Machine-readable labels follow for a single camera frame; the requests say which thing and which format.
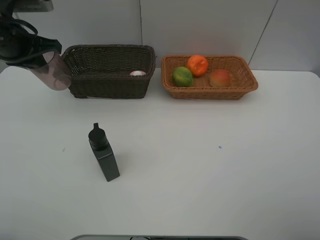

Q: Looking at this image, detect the orange mandarin fruit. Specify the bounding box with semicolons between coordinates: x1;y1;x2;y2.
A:
186;54;209;77

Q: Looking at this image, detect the translucent purple plastic cup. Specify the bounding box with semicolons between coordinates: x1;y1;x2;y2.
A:
29;51;72;91

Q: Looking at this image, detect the green lime fruit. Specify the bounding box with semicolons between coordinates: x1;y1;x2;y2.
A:
172;66;193;87

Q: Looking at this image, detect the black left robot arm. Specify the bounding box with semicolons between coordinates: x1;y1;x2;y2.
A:
0;0;62;69

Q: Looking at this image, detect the dark brown wicker basket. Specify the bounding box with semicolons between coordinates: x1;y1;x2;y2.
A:
62;44;156;99

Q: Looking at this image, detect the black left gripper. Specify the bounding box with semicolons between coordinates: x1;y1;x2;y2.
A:
0;15;62;69

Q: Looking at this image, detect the red yellow peach fruit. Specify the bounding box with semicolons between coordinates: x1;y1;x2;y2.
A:
209;69;231;88

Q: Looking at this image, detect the pink bottle white cap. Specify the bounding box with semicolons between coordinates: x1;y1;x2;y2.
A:
130;70;146;76

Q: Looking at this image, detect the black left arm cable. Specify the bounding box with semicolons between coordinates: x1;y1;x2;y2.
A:
0;12;39;63

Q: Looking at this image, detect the black square dispenser bottle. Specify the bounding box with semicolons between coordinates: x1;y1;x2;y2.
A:
88;122;120;182

